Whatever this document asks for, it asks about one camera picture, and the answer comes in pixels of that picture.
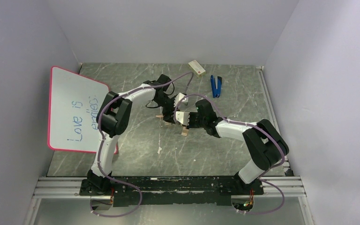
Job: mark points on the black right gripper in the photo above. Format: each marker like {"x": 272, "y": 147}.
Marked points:
{"x": 189, "y": 120}

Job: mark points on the beige folding umbrella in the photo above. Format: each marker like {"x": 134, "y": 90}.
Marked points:
{"x": 184, "y": 131}

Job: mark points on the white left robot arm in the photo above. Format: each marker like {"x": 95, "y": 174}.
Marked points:
{"x": 113, "y": 119}

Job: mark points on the pink framed whiteboard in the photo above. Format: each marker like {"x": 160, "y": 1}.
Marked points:
{"x": 74, "y": 103}

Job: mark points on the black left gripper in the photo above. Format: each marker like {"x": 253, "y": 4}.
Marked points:
{"x": 168, "y": 112}

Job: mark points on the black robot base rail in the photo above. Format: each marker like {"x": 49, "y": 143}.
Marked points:
{"x": 131, "y": 190}

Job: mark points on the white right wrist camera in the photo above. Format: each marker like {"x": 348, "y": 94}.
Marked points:
{"x": 182, "y": 117}

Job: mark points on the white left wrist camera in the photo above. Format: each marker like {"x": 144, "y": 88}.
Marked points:
{"x": 180, "y": 99}

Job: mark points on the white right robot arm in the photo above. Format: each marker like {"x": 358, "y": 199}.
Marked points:
{"x": 266, "y": 146}

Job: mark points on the blue stapler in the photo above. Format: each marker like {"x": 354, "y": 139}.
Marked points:
{"x": 216, "y": 83}

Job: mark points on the small white red box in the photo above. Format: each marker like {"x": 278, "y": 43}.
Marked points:
{"x": 197, "y": 68}

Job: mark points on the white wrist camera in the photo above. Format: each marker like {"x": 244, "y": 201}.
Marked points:
{"x": 180, "y": 99}
{"x": 182, "y": 117}

